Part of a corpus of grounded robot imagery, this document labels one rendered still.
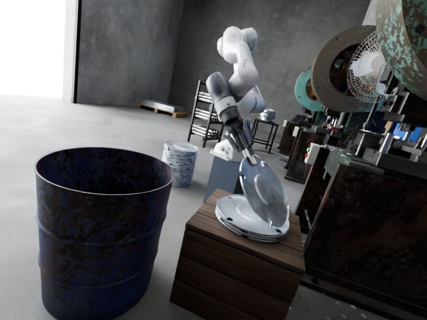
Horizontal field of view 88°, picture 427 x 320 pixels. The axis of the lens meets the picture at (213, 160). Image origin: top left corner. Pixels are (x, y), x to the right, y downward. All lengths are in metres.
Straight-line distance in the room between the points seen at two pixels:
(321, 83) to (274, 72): 5.39
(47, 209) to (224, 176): 0.86
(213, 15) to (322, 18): 3.37
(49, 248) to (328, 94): 2.56
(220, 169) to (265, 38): 7.20
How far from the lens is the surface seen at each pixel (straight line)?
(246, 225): 0.82
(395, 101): 1.40
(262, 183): 0.87
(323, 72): 2.72
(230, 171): 1.27
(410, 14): 0.98
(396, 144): 1.39
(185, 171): 1.88
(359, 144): 1.37
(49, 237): 0.80
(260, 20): 8.43
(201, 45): 8.65
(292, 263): 0.79
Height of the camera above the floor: 0.78
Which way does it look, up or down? 16 degrees down
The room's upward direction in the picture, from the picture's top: 13 degrees clockwise
